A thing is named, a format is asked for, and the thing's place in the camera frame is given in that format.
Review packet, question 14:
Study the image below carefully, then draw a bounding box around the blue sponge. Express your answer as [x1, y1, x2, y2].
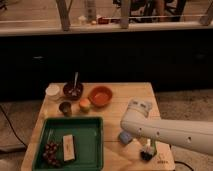
[118, 131, 133, 145]

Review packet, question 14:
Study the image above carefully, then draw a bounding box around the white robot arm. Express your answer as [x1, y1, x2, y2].
[120, 99, 213, 156]

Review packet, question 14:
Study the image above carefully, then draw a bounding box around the red bowl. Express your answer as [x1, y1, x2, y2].
[88, 86, 113, 107]

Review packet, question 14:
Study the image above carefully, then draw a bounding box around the dark brown bowl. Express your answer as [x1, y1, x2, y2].
[63, 82, 83, 101]

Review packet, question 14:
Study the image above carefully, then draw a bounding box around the orange green toy fruit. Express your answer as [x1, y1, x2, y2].
[79, 98, 91, 112]

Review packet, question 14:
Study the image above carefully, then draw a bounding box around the metal spoon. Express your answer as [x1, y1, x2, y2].
[71, 72, 78, 97]

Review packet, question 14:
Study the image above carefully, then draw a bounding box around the dark small cup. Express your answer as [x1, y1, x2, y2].
[59, 101, 72, 116]

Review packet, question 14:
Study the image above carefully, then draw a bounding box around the white small cup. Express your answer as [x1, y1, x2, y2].
[45, 84, 60, 100]

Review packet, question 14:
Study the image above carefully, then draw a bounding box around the beige rectangular block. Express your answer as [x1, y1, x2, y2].
[63, 135, 75, 161]

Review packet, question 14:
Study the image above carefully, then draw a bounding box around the green plastic tray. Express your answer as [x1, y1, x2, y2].
[32, 117, 104, 171]

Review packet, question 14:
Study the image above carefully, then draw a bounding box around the green white dish brush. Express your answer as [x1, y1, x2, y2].
[140, 139, 157, 161]

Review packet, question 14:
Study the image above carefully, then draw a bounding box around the purple grape bunch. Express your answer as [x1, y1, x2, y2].
[42, 142, 61, 167]

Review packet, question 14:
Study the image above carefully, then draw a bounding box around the black floor cable right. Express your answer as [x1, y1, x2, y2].
[173, 160, 195, 171]

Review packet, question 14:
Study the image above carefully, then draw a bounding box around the black floor cable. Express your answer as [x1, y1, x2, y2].
[0, 105, 28, 149]
[173, 160, 195, 171]

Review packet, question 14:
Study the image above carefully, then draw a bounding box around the black floor cable left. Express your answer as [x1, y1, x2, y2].
[0, 105, 28, 149]

